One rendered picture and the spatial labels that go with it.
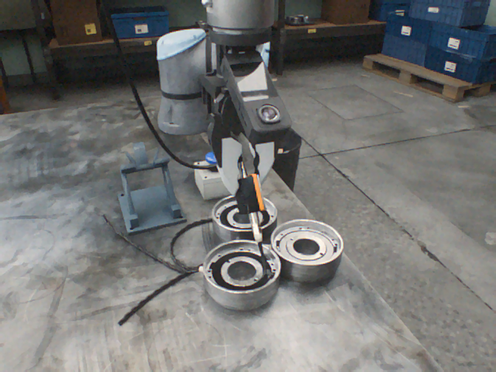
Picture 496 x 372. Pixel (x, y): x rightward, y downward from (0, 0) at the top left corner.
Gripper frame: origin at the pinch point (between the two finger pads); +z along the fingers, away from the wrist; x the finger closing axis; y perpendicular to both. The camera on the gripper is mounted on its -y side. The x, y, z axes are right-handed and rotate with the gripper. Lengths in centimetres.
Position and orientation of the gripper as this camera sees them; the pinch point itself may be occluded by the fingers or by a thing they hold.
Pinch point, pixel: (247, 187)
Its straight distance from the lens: 55.3
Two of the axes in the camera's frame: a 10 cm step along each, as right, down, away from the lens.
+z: 0.0, 8.6, 5.2
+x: -9.2, 2.0, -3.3
